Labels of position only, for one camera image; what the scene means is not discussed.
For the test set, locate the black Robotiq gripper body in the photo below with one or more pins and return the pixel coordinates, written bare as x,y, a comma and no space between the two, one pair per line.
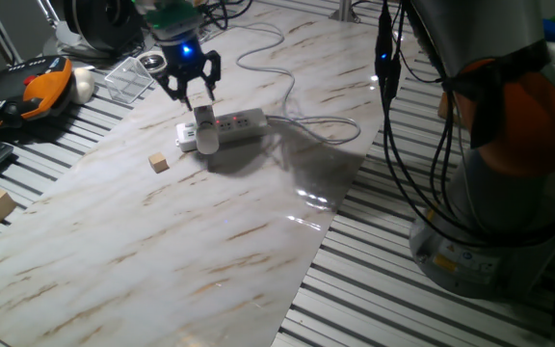
185,60

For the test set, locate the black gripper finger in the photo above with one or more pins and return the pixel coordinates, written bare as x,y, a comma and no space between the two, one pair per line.
214,67
174,89

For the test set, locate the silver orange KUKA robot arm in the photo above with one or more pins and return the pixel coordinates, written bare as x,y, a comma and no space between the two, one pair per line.
499,120

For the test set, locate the silver tape roll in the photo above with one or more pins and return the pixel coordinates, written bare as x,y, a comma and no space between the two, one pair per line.
150,61

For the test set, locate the clear plastic box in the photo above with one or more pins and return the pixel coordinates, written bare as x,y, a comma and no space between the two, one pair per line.
128,79

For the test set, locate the white power strip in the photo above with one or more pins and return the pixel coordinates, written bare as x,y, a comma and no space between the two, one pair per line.
244,123

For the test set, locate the small wooden cube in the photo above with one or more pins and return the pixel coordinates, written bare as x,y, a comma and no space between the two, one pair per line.
158,162

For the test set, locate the white rounded plastic object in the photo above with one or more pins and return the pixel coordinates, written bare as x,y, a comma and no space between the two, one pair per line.
82,86

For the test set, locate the black filament spool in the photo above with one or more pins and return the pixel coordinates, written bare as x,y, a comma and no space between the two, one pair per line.
101,21

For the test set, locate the marble pattern mat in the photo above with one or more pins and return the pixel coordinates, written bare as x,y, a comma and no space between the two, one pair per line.
186,231

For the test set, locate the black orange teach pendant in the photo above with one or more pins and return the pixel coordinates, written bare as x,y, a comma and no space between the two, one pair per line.
12,91

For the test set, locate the green printed camera mount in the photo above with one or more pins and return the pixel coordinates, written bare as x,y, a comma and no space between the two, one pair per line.
171,17

